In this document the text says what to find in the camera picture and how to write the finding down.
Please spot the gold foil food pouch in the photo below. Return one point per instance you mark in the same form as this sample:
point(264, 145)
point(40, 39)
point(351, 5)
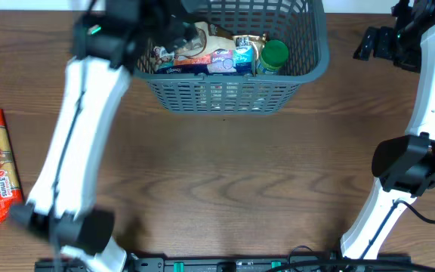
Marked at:
point(258, 42)

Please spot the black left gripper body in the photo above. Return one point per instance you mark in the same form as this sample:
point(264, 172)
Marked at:
point(159, 29)

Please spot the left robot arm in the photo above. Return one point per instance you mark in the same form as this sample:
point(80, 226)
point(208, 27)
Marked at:
point(105, 49)

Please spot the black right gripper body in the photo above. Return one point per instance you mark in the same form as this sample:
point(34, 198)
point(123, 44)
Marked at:
point(402, 47)

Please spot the grey plastic basket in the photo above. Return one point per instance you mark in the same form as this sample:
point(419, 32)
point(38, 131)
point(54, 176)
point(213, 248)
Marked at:
point(300, 24)

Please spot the white brown snack bag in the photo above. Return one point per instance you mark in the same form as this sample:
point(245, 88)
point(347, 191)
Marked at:
point(210, 38)

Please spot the green lid jar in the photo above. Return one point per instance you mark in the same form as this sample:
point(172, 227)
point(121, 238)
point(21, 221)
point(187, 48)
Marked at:
point(272, 58)

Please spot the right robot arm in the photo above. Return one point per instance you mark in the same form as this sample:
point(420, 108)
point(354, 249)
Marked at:
point(403, 168)

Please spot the blue tissue pack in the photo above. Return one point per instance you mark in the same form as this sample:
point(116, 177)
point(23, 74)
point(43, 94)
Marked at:
point(219, 62)

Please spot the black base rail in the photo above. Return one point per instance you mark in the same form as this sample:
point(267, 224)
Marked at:
point(300, 259)

